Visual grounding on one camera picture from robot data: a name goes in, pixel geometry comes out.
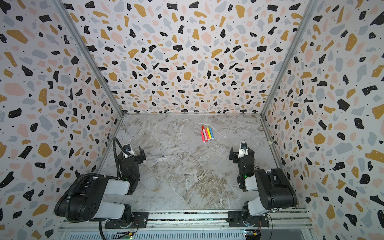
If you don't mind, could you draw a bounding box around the yellow highlighter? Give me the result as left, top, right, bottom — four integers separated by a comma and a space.
206, 128, 212, 140

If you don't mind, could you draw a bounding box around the pink highlighter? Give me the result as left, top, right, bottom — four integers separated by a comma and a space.
205, 128, 212, 141
201, 130, 206, 143

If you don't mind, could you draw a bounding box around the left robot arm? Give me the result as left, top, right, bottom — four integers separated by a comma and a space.
54, 145, 146, 228

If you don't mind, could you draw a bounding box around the blue highlighter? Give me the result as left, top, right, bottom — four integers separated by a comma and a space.
210, 128, 215, 140

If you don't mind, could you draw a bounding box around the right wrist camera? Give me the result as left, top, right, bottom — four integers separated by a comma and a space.
238, 142, 249, 159

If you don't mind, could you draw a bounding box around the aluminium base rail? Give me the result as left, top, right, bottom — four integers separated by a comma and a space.
59, 209, 313, 240

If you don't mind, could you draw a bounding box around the white marker pen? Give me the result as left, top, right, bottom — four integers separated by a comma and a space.
202, 126, 209, 142

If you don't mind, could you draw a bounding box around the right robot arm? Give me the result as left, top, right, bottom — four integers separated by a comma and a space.
229, 143, 298, 227

